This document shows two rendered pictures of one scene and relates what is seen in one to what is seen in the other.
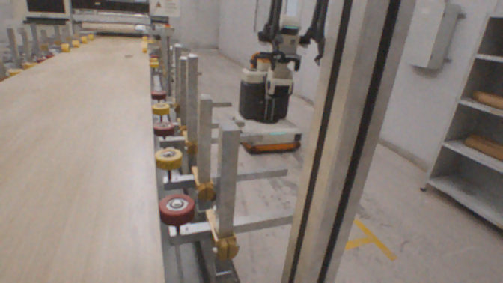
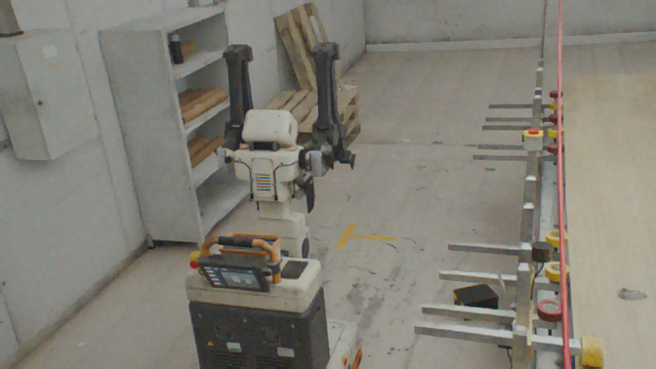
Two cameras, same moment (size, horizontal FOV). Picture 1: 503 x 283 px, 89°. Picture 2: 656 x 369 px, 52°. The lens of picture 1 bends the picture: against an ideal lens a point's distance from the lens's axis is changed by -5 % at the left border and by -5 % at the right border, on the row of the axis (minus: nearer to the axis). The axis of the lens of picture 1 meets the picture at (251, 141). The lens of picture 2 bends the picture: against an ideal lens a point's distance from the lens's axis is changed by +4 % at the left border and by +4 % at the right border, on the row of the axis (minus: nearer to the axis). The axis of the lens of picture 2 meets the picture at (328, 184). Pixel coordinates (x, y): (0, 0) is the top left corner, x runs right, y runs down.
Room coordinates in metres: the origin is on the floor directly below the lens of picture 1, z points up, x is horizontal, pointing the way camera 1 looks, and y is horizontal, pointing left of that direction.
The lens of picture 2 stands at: (4.62, 1.73, 2.18)
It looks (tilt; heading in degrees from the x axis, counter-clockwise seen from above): 23 degrees down; 221
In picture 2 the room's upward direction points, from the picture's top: 5 degrees counter-clockwise
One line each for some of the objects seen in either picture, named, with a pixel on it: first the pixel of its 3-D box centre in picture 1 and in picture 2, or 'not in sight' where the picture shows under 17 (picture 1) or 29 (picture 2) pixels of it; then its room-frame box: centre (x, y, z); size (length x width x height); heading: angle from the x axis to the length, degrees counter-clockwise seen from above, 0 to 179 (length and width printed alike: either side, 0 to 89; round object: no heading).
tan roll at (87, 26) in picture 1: (122, 28); not in sight; (4.81, 2.35, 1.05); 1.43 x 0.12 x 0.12; 112
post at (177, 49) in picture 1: (178, 90); (535, 139); (1.43, 0.42, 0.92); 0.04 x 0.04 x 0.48; 22
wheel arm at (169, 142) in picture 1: (213, 139); (519, 127); (1.04, 0.16, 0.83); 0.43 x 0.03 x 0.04; 112
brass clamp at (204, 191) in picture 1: (202, 183); not in sight; (0.75, 0.15, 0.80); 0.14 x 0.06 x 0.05; 22
